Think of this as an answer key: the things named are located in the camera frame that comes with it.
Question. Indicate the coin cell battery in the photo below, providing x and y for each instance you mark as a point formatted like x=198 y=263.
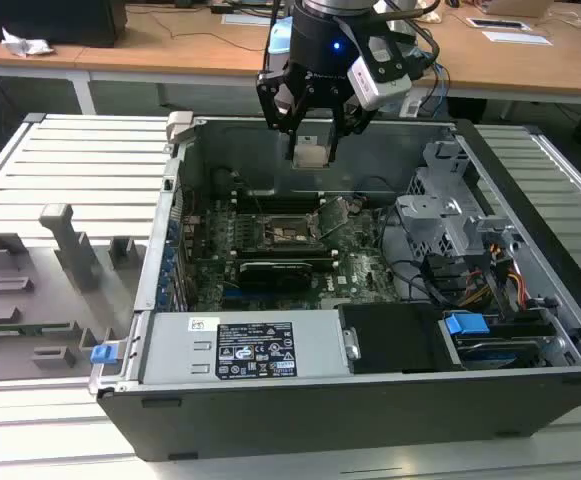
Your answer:
x=357 y=204

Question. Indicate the CPU socket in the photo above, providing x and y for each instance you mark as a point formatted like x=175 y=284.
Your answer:
x=282 y=231

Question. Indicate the beige lumpy object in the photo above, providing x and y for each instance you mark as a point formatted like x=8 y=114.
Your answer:
x=432 y=16

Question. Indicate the white paper sheet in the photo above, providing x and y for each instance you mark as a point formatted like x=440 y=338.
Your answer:
x=517 y=37

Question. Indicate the black box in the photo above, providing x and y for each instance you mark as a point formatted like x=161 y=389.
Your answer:
x=45 y=22

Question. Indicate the blue case latch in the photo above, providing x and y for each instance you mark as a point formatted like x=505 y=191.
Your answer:
x=104 y=354

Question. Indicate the tan laptop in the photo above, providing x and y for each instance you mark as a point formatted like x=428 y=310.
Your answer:
x=520 y=6

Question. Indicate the silver CPU plate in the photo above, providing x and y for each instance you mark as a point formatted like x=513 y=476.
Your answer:
x=310 y=156

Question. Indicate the white adapter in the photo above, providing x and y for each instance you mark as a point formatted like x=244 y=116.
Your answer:
x=412 y=106

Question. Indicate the grey power supply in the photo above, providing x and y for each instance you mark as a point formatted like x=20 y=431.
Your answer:
x=180 y=345

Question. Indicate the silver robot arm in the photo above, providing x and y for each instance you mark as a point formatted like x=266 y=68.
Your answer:
x=335 y=3

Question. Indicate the black RAM slot bank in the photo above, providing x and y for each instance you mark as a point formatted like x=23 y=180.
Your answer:
x=270 y=256
x=280 y=204

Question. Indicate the grey case corner latch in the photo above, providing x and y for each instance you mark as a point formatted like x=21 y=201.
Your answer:
x=180 y=127

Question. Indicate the green RAM stick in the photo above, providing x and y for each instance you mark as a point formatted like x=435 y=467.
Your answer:
x=30 y=328

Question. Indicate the blue disk carrier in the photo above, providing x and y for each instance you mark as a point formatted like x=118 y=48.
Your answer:
x=465 y=327

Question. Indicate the black PC case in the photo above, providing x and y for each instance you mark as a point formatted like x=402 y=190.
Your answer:
x=320 y=420

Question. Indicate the green motherboard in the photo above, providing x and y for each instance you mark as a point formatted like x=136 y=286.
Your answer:
x=355 y=270

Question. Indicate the small white sticker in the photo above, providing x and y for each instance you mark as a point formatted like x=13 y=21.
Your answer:
x=202 y=324

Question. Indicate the black plastic shroud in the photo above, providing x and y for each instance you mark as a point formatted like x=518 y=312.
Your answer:
x=395 y=335

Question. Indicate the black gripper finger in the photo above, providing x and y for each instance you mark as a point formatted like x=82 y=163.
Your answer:
x=333 y=140
x=266 y=102

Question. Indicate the wooden desk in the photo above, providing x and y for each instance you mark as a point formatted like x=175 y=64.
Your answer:
x=20 y=62
x=195 y=55

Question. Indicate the crumpled white paper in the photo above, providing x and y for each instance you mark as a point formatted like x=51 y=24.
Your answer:
x=25 y=44

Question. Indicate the silver drive cage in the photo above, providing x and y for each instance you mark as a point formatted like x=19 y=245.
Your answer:
x=430 y=210

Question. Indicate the hard disk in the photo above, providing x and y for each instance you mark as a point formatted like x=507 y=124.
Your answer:
x=495 y=357

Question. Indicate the grey parts rack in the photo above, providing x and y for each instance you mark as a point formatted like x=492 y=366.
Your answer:
x=35 y=280

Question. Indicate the black graphics card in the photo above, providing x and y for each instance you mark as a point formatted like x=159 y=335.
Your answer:
x=275 y=275

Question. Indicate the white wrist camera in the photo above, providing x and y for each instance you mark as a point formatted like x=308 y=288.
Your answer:
x=370 y=85

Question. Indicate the black rating label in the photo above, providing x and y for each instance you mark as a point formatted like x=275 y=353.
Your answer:
x=255 y=350

